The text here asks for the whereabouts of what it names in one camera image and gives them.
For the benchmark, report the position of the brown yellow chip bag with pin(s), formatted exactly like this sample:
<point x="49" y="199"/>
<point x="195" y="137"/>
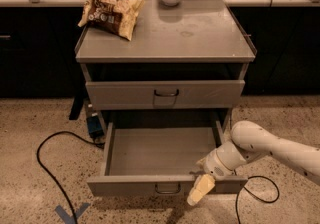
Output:
<point x="116" y="16"/>

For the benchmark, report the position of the blue power adapter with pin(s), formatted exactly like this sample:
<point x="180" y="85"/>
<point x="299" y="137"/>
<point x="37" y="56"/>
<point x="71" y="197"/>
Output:
<point x="94" y="126"/>

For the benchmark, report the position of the grey drawer cabinet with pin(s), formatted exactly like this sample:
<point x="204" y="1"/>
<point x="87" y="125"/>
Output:
<point x="194" y="40"/>

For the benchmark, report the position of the grey top drawer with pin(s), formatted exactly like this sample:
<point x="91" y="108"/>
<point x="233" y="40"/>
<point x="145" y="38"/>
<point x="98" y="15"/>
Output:
<point x="138" y="95"/>

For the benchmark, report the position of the grey drawer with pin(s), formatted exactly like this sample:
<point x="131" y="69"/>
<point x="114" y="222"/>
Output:
<point x="138" y="95"/>
<point x="153" y="161"/>

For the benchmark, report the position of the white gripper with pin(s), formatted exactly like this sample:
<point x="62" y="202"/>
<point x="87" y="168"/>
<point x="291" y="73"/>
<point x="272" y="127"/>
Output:
<point x="213" y="165"/>

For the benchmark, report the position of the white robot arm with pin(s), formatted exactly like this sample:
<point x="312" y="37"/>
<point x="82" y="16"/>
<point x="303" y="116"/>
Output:
<point x="250" y="142"/>

